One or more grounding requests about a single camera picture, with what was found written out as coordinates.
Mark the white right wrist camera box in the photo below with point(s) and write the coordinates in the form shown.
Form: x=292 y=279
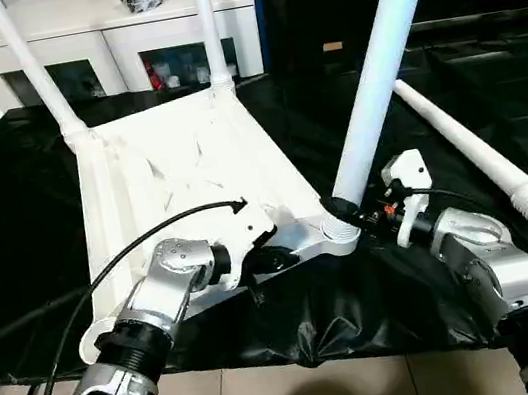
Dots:
x=408 y=178

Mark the white sideboard with glass doors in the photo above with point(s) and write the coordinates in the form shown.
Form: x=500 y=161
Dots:
x=115 y=35

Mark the small beige label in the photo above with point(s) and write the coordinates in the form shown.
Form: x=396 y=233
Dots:
x=332 y=45

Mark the white plastic table top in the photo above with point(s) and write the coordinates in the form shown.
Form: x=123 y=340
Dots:
x=187 y=160

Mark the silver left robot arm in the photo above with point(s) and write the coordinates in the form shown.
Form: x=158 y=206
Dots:
x=143 y=319

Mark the black plastic mat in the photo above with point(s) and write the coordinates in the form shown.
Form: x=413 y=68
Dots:
x=363 y=303

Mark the white plastic table leg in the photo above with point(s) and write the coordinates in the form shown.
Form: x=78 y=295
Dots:
x=469 y=148
x=208 y=24
x=29 y=64
x=381 y=46

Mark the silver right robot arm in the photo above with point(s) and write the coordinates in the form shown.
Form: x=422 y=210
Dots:
x=488 y=261

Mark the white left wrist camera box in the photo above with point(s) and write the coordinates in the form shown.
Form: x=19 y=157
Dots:
x=244 y=229

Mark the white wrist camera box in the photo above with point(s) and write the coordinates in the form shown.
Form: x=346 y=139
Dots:
x=244 y=229
x=408 y=178

